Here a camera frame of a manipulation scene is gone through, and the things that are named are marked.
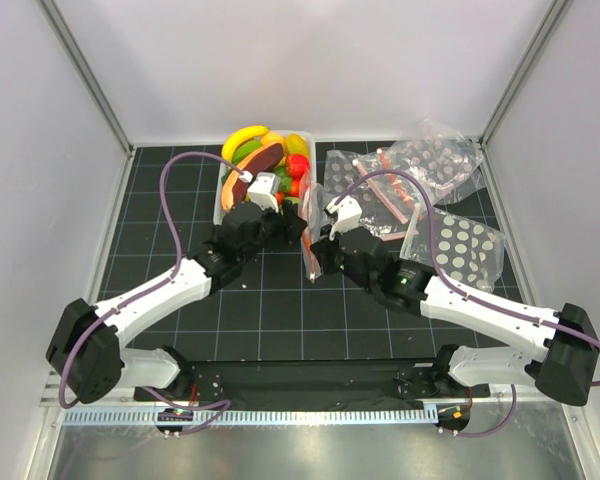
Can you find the white plastic food bin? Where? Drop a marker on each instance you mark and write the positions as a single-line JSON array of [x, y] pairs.
[[309, 139]]

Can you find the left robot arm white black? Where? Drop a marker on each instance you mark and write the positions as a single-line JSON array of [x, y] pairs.
[[90, 347]]

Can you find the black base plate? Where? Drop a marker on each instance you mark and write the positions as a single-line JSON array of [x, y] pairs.
[[323, 385]]

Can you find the zip bag red zipper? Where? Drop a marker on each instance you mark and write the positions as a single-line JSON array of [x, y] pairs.
[[312, 203]]

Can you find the right aluminium frame post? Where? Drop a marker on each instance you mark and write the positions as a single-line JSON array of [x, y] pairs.
[[539, 41]]

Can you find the yellow banana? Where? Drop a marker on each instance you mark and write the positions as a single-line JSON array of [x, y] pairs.
[[237, 138]]

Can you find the left aluminium frame post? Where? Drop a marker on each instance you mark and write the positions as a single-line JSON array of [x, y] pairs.
[[69, 43]]

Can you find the red strawberry upper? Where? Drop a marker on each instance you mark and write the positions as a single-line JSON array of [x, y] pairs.
[[297, 165]]

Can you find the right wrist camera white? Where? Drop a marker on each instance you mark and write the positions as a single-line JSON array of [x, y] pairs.
[[345, 212]]

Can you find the polka dot bag right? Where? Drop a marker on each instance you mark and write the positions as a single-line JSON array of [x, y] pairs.
[[466, 250]]

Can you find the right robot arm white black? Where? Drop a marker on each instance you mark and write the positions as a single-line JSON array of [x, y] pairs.
[[555, 351]]

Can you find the hot dog toy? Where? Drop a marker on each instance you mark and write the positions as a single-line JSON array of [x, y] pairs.
[[264, 159]]

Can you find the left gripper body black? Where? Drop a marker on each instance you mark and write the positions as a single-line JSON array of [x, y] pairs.
[[270, 232]]

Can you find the red strawberry lower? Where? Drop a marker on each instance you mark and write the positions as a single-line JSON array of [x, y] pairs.
[[294, 188]]

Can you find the polka dot bag back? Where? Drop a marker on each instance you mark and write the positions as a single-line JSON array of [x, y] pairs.
[[445, 161]]

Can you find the red strawberry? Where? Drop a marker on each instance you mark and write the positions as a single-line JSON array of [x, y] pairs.
[[294, 188], [297, 165]]

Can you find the aluminium frame post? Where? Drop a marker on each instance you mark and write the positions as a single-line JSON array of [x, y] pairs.
[[539, 41], [69, 43]]

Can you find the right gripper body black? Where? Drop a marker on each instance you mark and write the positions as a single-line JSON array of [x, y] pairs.
[[359, 278]]

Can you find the yellow starfruit toy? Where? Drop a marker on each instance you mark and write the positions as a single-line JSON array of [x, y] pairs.
[[296, 145]]

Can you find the slotted cable duct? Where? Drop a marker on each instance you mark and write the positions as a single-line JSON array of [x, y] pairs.
[[154, 415]]

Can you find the polka dot bag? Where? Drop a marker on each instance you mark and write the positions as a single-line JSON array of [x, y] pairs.
[[466, 250], [445, 161]]

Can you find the black grid mat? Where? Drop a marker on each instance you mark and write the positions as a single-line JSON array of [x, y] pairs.
[[272, 311]]

